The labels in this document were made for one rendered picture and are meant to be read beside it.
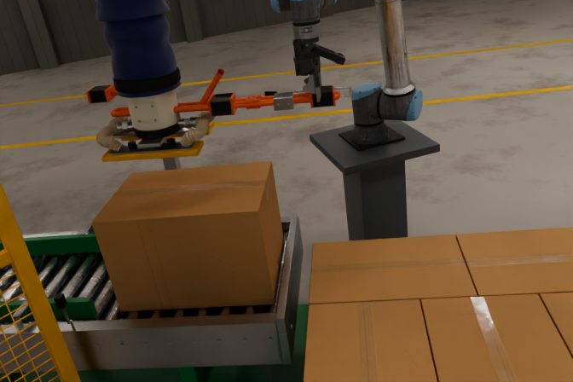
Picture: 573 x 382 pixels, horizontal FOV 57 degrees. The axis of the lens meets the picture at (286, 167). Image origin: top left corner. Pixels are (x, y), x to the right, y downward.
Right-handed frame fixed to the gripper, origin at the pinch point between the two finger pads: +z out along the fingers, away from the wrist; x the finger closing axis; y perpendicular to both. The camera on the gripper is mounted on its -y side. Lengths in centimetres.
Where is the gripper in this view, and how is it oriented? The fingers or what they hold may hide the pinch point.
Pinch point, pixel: (320, 95)
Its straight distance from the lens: 182.1
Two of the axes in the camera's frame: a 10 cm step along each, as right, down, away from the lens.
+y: -9.9, 0.8, 1.3
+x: -0.9, 4.3, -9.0
